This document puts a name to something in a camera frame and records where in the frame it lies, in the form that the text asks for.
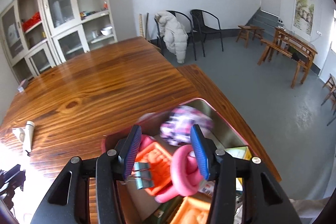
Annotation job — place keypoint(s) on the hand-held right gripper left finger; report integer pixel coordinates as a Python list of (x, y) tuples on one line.
[(132, 150)]

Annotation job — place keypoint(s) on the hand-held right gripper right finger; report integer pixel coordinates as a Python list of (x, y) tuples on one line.
[(199, 153)]

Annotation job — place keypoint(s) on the pink foam twist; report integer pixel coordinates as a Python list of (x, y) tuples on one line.
[(183, 169)]

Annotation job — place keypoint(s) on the orange grid cube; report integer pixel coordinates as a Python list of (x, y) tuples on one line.
[(157, 161)]

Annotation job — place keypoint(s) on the green binder clip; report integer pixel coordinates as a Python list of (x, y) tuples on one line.
[(143, 179)]

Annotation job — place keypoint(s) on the leopard print plush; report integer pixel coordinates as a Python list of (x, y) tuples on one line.
[(178, 124)]

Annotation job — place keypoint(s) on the pink cardboard box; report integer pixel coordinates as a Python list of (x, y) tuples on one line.
[(231, 132)]

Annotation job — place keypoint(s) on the yellow-green carton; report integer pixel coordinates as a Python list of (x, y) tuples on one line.
[(240, 153)]

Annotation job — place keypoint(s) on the orange embossed animal cube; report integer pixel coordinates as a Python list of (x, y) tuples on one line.
[(191, 212)]

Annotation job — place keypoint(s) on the dark green tube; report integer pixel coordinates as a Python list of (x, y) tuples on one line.
[(162, 211)]

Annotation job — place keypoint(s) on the plastic bag with white roll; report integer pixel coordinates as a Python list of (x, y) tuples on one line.
[(19, 133)]

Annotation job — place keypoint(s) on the white squeeze tube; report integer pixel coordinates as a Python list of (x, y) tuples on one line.
[(29, 134)]

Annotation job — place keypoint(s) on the deck of cards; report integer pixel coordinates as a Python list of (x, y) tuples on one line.
[(23, 85)]

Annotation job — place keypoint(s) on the black chair with jacket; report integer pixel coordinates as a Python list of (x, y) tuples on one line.
[(194, 45)]

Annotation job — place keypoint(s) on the beige puffer jacket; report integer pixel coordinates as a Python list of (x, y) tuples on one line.
[(174, 37)]

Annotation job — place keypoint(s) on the light cloth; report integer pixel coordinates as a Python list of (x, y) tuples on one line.
[(307, 209)]

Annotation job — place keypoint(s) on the white cup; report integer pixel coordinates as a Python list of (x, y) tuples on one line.
[(95, 34)]

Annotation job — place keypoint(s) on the white bowl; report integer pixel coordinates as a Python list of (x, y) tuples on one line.
[(106, 31)]

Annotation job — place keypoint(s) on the beaded wooden stick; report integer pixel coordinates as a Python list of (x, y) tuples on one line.
[(141, 26)]

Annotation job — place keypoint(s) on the black stick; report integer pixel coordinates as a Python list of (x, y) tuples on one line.
[(147, 26)]

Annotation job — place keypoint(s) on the wooden side bench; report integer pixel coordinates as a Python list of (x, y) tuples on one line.
[(273, 44)]

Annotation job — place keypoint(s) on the black metal chair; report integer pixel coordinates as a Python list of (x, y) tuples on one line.
[(202, 20)]

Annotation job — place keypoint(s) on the small wooden stool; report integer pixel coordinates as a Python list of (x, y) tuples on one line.
[(258, 29), (244, 28)]

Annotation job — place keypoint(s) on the colourful flat box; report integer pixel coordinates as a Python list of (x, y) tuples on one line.
[(87, 13)]

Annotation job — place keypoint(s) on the grey stairs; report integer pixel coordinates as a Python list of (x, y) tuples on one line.
[(262, 22)]

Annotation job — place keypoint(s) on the white printed box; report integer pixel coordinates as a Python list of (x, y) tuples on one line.
[(12, 32)]

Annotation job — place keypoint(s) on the wooden chair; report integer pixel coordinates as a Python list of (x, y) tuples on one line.
[(330, 85)]

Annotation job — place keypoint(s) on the wooden side table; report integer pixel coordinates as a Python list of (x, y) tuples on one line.
[(296, 41)]

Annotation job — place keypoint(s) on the orange bottle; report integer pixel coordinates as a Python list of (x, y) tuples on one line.
[(105, 5)]

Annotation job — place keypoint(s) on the grey cabinet with red goods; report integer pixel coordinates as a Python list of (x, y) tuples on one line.
[(11, 29)]

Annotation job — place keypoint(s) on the red packaged goods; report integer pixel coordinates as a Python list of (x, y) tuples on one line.
[(31, 20)]

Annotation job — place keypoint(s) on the wall scroll painting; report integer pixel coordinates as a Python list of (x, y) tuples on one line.
[(304, 8)]

